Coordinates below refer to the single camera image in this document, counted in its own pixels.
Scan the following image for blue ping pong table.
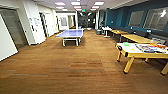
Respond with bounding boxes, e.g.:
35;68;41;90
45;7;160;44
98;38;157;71
55;28;85;48

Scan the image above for grey round bin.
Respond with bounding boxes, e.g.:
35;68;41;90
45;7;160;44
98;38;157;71
95;28;103;36

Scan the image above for small white table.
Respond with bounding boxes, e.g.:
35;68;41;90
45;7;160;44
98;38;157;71
101;26;113;39

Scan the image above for yellow wooden table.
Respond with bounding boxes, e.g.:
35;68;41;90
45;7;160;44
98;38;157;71
109;28;130;43
121;32;153;45

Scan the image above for medium interior window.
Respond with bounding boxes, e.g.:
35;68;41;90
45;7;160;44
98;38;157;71
127;10;145;29

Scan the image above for yellow air hockey table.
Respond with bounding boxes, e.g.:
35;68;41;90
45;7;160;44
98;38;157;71
115;41;168;76

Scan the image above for large interior window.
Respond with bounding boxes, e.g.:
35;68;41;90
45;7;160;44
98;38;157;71
143;6;168;32

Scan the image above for white double door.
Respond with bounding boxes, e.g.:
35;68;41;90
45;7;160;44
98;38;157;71
0;13;20;63

